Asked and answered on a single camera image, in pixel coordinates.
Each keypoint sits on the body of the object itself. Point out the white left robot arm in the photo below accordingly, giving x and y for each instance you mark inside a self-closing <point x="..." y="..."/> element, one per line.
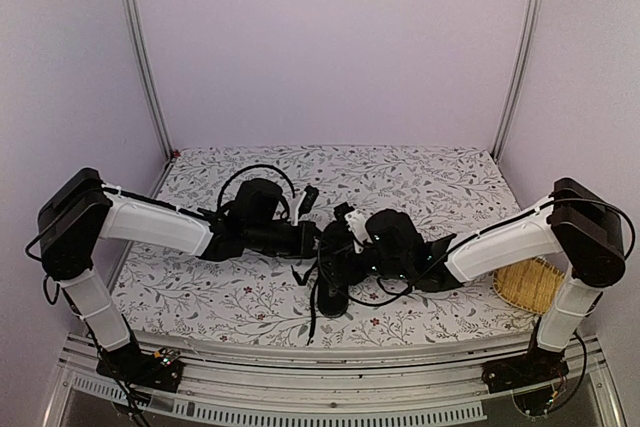
<point x="86" y="211"/>

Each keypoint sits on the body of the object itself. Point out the right aluminium frame post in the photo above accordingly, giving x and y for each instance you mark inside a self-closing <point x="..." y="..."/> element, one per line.
<point x="525" y="43"/>

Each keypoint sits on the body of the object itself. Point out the black canvas sneaker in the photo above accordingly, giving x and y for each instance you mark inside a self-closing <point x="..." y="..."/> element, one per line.
<point x="334" y="257"/>

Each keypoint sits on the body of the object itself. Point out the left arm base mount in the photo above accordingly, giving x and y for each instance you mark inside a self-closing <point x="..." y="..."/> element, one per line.
<point x="161" y="370"/>

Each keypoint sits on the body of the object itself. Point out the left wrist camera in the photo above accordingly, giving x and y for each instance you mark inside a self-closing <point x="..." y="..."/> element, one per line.
<point x="303" y="204"/>

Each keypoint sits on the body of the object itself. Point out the left aluminium frame post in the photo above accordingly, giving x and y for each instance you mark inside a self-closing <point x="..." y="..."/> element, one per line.
<point x="135" y="29"/>

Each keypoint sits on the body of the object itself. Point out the black shoelace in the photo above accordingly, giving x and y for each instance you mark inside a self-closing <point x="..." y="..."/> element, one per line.
<point x="302" y="280"/>

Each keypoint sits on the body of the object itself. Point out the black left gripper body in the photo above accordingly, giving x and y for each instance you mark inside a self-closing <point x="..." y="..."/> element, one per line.
<point x="261" y="238"/>

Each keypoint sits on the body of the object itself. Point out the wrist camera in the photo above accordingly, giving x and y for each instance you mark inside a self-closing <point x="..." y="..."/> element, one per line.
<point x="303" y="204"/>
<point x="355" y="222"/>

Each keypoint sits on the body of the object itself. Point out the aluminium front rail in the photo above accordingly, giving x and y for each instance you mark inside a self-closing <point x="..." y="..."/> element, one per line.
<point x="228" y="384"/>

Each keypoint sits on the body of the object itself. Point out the aluminium frame post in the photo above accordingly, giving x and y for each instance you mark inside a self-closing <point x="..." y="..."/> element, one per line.
<point x="135" y="29"/>
<point x="525" y="43"/>

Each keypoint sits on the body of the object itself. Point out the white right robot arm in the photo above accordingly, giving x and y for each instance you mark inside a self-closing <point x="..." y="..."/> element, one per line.
<point x="571" y="221"/>

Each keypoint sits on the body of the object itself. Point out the woven bamboo tray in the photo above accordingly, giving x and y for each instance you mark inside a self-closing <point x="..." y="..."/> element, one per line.
<point x="529" y="285"/>

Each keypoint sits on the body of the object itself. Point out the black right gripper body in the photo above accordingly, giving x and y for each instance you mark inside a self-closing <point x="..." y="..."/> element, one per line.
<point x="390" y="268"/>

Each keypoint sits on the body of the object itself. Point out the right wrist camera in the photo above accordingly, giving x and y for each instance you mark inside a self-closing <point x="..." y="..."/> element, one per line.
<point x="355" y="222"/>

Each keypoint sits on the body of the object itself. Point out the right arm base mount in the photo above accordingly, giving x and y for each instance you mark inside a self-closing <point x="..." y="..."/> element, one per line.
<point x="536" y="365"/>

